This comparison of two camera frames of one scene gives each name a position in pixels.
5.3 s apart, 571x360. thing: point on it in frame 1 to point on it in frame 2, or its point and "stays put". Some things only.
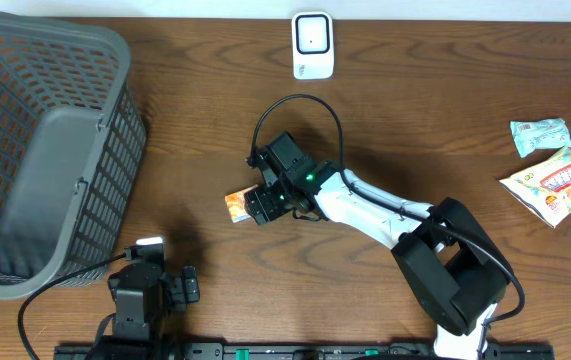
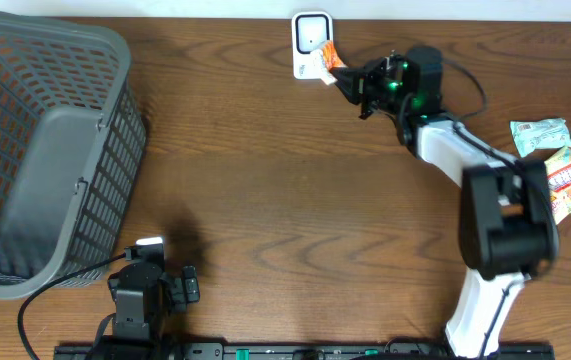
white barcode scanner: [313, 45] stays put
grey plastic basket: [55, 135] stays put
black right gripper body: [270, 201] to [380, 89]
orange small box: [236, 204] to [331, 56]
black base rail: [222, 351] stays put
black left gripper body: [176, 294] stays put
